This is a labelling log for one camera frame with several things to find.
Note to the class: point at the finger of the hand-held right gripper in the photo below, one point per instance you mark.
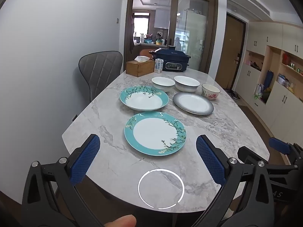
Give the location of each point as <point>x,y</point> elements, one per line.
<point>280,145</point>
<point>248,153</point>

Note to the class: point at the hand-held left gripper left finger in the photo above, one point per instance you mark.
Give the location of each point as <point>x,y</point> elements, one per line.
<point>86,157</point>

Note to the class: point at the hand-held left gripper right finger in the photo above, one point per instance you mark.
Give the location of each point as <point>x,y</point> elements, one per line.
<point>209,157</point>

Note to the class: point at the large white bowl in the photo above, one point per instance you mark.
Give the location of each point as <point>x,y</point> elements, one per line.
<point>187,81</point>

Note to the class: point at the person's left hand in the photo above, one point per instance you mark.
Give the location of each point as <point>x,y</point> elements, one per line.
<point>123,221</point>

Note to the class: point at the grey rimmed white plate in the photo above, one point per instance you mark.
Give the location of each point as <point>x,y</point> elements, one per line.
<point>193,102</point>

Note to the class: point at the white gift bag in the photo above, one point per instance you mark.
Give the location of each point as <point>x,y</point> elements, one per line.
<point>259,91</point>

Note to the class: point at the pair of dark shoes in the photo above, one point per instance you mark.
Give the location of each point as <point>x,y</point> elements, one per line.
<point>235,95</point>

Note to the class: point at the teal floral flat plate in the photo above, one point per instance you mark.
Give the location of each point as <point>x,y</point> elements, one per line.
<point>153,132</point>

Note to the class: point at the pink floral white bowl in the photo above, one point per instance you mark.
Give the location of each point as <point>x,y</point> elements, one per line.
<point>210,93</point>

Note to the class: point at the blue bag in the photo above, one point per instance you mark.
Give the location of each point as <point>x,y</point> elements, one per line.
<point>268,79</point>

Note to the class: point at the teal floral deep plate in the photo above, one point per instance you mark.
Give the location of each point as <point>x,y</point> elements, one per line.
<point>144,100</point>

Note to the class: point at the small white bowl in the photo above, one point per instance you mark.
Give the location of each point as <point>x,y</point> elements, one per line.
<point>163,82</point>

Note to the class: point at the grey quilted chair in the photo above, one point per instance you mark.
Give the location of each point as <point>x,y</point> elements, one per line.
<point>101,68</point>

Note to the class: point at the brown wooden entry door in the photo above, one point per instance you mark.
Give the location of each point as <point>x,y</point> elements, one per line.
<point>232,52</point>

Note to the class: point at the wooden tissue box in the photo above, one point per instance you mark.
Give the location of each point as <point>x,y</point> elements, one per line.
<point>139,68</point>

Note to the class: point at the white blue milk carton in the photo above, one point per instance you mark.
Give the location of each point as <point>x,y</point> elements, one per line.
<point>158,66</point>

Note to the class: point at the dark blue electric cooker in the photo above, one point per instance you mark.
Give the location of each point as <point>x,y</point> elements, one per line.
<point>171,59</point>

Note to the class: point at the white tissue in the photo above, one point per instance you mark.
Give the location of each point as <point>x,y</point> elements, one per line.
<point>142,59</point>

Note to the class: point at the brown chair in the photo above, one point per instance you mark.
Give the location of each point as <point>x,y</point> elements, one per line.
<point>144,52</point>

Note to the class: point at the white refrigerator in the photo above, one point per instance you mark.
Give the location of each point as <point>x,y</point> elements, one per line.
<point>196,28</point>

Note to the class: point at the brown framed glass sliding door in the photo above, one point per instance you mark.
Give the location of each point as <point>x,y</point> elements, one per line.
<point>174,16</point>

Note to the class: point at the cream wall cabinet unit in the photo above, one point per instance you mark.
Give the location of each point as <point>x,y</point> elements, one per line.
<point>260,35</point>

